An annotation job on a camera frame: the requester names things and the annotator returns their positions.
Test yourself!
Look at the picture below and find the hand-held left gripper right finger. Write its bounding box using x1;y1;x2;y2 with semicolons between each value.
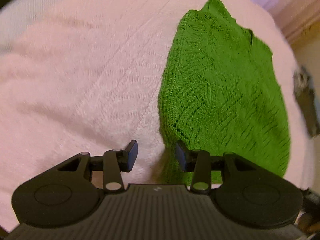
175;141;262;195

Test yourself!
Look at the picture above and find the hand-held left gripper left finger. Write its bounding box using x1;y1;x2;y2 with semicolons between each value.
56;140;139;194

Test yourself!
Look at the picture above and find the green knit sweater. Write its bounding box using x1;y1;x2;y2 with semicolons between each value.
159;0;292;184

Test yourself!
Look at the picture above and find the dark grey cloth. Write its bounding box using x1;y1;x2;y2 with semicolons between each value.
293;65;320;139

